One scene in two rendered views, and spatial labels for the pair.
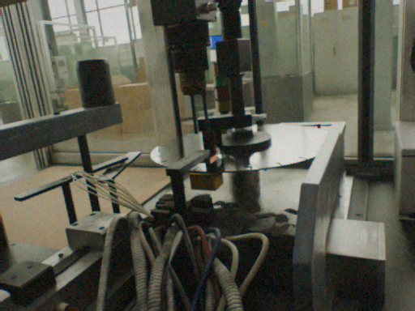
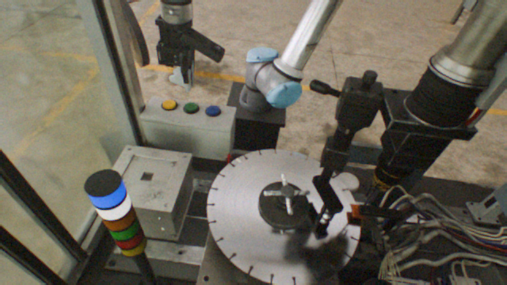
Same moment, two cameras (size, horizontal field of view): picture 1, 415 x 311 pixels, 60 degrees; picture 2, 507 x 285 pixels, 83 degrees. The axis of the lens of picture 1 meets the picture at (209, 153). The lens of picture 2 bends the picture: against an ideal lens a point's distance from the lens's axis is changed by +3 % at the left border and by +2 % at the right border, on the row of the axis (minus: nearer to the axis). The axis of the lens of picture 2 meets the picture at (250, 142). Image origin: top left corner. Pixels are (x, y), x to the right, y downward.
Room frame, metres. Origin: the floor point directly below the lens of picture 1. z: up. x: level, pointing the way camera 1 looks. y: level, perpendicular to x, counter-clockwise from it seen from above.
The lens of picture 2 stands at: (0.85, 0.22, 1.48)
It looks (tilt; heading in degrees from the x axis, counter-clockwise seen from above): 46 degrees down; 246
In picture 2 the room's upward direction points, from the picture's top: 6 degrees clockwise
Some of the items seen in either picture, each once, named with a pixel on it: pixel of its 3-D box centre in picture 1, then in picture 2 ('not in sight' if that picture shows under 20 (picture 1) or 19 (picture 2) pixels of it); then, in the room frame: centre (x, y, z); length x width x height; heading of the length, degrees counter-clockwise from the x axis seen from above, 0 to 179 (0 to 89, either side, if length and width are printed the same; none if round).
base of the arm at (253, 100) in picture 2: not in sight; (258, 91); (0.46, -0.66, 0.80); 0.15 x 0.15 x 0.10
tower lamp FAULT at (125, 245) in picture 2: (222, 92); (127, 233); (0.94, -0.05, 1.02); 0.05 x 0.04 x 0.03; 64
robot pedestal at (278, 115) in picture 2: not in sight; (250, 158); (0.46, -0.66, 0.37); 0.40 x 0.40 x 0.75; 64
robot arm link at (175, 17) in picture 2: not in sight; (176, 10); (0.77, -0.49, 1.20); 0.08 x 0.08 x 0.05
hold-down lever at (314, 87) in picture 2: not in sight; (333, 96); (0.58, -0.09, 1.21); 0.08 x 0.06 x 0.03; 154
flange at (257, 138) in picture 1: (240, 136); (283, 201); (0.64, -0.06, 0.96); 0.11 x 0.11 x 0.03
